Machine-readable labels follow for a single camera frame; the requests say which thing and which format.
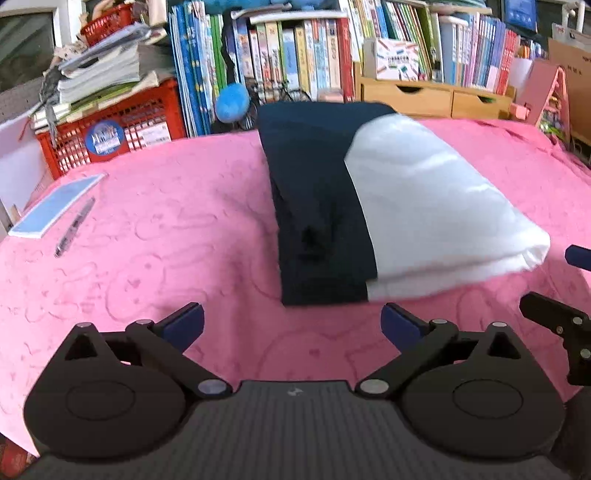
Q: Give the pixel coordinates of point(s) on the white patterned cardboard box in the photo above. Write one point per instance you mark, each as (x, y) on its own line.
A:
(397, 60)

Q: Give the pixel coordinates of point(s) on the white paper bag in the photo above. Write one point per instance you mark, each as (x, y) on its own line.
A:
(18, 166)

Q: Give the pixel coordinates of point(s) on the grey pen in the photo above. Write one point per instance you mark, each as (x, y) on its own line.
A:
(74, 228)

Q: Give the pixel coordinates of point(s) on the clear jar with pink lid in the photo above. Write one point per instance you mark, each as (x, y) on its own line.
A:
(330, 96)

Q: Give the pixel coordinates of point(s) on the white plastic pipe frame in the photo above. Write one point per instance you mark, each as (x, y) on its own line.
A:
(570, 11)

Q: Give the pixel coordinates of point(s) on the wooden drawer organizer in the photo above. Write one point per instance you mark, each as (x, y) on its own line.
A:
(415, 99)

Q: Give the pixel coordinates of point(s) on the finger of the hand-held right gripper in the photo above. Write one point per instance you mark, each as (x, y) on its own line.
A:
(579, 257)
(554, 314)

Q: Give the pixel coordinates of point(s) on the row of thin colourful books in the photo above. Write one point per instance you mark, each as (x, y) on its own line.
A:
(475, 55)

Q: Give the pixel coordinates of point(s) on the white framed window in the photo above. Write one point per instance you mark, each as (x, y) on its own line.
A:
(27, 46)

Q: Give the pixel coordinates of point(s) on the red plastic crate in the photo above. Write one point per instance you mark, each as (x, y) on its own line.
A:
(152, 110)

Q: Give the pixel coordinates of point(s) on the light blue notebook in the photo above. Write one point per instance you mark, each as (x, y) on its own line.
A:
(55, 205)

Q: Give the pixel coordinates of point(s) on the blue plush ball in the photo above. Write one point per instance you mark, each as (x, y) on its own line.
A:
(233, 104)

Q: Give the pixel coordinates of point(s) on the pink rabbit print towel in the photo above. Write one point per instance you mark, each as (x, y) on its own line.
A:
(161, 230)

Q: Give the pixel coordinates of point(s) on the navy and white jacket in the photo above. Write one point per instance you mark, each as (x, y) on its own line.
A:
(314, 207)

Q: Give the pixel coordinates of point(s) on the pink triangular house model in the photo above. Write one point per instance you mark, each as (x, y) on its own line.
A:
(540, 87)

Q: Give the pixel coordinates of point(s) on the row of tall blue workbooks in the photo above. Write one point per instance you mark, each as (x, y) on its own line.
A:
(194, 69)

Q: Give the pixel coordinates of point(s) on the blue cardboard box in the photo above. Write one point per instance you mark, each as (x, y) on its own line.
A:
(519, 14)

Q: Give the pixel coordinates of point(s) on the small red basket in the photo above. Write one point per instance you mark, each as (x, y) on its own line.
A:
(108, 25)

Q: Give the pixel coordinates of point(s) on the black model bicycle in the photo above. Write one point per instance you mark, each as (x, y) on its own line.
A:
(281, 92)

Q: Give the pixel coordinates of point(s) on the blue cat plush toy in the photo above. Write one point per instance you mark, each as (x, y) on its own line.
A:
(314, 3)

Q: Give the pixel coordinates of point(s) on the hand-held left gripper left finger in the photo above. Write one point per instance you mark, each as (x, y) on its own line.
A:
(184, 325)

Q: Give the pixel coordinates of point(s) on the brown cardboard box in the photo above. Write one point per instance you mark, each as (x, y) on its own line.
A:
(577, 78)

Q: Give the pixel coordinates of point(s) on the blue white plush toy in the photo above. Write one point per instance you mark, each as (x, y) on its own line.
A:
(231, 2)

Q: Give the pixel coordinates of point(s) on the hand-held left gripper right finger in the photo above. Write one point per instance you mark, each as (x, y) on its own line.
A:
(400, 325)

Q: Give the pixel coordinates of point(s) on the stack of paper workbooks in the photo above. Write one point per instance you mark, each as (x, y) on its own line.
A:
(101, 74)

